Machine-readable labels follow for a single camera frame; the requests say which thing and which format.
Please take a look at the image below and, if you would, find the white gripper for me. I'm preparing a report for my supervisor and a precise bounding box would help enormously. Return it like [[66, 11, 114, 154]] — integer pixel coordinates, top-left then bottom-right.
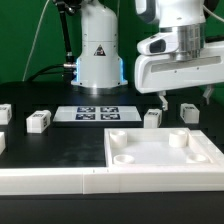
[[134, 41, 224, 111]]

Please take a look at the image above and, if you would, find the white marker tag sheet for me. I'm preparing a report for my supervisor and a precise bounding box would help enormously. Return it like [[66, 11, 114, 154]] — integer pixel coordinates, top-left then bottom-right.
[[53, 106, 141, 122]]

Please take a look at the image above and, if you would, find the white square table top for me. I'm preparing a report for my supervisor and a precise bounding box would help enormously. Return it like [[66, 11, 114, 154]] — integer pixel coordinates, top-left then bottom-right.
[[104, 128, 214, 167]]

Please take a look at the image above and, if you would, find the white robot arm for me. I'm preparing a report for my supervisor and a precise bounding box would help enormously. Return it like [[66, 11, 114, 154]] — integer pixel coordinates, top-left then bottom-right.
[[72, 0, 224, 95]]

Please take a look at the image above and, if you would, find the white cable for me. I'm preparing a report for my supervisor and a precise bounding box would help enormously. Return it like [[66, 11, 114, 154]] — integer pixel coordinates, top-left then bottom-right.
[[21, 0, 51, 82]]

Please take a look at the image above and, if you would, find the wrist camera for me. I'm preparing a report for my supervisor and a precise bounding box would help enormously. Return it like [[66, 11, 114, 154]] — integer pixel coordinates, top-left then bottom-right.
[[137, 33, 178, 56]]

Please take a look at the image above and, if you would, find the black cable bundle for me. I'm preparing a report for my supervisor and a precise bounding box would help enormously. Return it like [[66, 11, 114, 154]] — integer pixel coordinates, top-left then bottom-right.
[[26, 63, 75, 83]]

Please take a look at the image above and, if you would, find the white fence obstacle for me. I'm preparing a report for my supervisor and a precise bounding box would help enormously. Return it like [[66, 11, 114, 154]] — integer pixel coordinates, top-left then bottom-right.
[[0, 130, 224, 195]]

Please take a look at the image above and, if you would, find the white block left edge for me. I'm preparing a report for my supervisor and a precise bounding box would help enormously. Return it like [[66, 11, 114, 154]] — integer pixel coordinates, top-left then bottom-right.
[[0, 132, 6, 155]]

